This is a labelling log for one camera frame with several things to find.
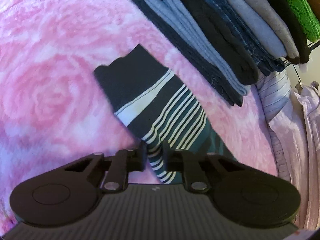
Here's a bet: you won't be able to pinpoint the pink rose bed sheet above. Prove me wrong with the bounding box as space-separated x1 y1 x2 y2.
0 0 279 230

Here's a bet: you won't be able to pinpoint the striped shirt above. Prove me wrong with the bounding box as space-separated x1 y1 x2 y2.
94 44 238 184

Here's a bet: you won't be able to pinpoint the stack of folded clothes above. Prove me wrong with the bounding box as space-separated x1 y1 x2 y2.
129 0 243 107

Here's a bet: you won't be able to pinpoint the green knit folded sweater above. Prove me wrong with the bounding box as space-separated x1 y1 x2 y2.
275 0 320 42

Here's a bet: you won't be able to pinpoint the charcoal folded garment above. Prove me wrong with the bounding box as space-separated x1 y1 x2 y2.
156 0 260 85

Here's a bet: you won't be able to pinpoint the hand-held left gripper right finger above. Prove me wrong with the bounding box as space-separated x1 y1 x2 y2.
162 141 247 193

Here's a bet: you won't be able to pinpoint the black folded garment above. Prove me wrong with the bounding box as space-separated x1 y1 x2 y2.
254 0 312 65

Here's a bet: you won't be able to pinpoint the blue folded jeans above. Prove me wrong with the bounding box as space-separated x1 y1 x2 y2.
185 0 286 77

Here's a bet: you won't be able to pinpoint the taupe grey folded garment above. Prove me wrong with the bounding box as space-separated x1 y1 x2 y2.
230 0 300 61

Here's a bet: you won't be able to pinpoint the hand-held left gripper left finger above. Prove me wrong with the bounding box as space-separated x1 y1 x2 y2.
64 140 147 193

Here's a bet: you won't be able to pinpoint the pink ruffled pillow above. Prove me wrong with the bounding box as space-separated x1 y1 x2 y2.
269 81 320 230

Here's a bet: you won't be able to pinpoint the light grey folded garment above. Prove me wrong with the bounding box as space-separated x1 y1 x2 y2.
215 0 288 58

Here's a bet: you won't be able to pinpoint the light blue folded garment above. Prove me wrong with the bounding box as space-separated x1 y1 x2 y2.
143 0 251 96

